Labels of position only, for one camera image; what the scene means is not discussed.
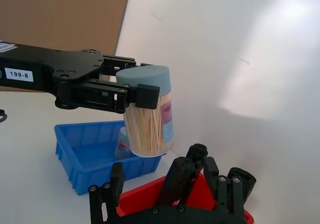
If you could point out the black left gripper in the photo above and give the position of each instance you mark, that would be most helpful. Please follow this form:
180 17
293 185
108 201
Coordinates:
62 64

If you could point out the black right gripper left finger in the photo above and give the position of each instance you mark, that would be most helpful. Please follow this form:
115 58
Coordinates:
105 199

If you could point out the blue plastic bin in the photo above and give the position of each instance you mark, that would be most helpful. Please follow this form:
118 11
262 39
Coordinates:
82 164

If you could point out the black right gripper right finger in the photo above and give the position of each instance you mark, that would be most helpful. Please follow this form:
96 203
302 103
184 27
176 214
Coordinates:
226 194

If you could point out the toothpick jar with grey-blue lid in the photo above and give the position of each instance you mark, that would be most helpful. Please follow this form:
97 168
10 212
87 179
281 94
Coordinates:
122 146
147 126

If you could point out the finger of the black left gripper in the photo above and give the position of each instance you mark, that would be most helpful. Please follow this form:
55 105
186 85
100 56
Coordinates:
146 96

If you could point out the brown cardboard panel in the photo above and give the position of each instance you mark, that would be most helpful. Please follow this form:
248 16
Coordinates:
62 14

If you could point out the red plastic bin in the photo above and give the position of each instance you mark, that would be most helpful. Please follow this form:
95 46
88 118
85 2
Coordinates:
142 196

